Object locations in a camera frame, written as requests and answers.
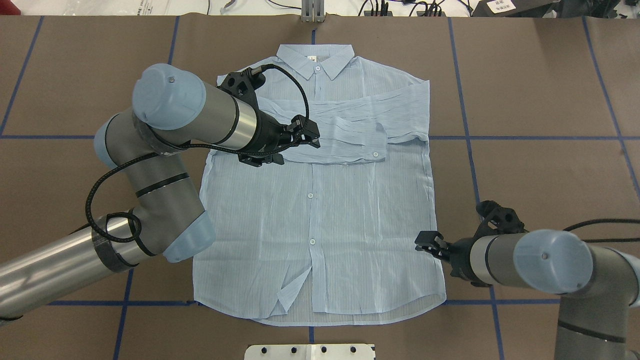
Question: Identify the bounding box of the light blue button shirt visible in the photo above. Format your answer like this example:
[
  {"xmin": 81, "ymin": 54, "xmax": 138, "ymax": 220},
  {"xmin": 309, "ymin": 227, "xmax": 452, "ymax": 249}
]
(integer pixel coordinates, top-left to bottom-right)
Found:
[{"xmin": 192, "ymin": 44, "xmax": 447, "ymax": 327}]

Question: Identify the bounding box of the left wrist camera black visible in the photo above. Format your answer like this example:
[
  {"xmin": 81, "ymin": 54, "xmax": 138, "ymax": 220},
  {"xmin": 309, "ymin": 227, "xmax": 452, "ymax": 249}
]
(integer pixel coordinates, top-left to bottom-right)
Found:
[{"xmin": 216, "ymin": 67, "xmax": 266, "ymax": 101}]

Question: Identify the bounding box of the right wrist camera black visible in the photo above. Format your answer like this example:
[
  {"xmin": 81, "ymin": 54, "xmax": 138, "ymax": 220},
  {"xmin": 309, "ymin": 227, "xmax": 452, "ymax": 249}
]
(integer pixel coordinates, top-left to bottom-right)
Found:
[{"xmin": 474, "ymin": 200, "xmax": 527, "ymax": 239}]

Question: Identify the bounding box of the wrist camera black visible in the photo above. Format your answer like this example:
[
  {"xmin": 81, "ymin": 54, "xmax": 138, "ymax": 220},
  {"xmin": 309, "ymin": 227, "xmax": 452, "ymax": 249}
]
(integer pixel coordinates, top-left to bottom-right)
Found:
[
  {"xmin": 216, "ymin": 67, "xmax": 266, "ymax": 101},
  {"xmin": 474, "ymin": 200, "xmax": 527, "ymax": 239}
]

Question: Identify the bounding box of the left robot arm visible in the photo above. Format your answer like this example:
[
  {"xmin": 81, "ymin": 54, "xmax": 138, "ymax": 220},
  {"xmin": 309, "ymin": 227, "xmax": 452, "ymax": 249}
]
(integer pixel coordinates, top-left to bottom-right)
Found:
[{"xmin": 1, "ymin": 63, "xmax": 320, "ymax": 326}]

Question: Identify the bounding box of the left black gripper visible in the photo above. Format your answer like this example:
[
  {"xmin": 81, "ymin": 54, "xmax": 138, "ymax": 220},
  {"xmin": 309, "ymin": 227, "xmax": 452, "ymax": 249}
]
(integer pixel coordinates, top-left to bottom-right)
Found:
[{"xmin": 254, "ymin": 112, "xmax": 321, "ymax": 154}]

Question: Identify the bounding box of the aluminium frame post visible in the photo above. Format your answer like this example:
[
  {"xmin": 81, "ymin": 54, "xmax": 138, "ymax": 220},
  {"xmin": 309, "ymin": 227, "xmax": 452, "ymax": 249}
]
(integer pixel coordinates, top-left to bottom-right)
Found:
[{"xmin": 301, "ymin": 0, "xmax": 326, "ymax": 23}]

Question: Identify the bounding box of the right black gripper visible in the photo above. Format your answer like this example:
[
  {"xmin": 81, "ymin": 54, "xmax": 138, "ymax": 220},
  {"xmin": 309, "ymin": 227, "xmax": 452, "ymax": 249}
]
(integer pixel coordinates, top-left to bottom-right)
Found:
[{"xmin": 414, "ymin": 231, "xmax": 490, "ymax": 289}]

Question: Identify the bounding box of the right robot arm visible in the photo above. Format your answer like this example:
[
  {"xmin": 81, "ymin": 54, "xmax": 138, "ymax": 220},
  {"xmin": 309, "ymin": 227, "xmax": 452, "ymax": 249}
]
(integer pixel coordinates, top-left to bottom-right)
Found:
[{"xmin": 414, "ymin": 229, "xmax": 639, "ymax": 360}]

